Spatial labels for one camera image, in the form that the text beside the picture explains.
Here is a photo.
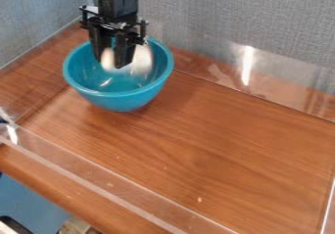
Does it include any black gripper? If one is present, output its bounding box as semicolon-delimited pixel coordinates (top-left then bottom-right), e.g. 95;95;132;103
80;5;149;69

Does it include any white mushroom with red cap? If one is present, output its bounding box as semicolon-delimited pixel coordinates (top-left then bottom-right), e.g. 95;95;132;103
100;44;153;76

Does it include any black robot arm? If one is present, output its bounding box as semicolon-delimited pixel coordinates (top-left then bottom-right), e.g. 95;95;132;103
80;0;148;69

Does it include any blue plastic bowl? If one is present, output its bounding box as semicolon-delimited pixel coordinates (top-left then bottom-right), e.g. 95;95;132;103
63;37;173;112

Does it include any clear acrylic barrier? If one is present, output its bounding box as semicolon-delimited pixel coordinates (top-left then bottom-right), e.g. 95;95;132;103
0;24;335;234

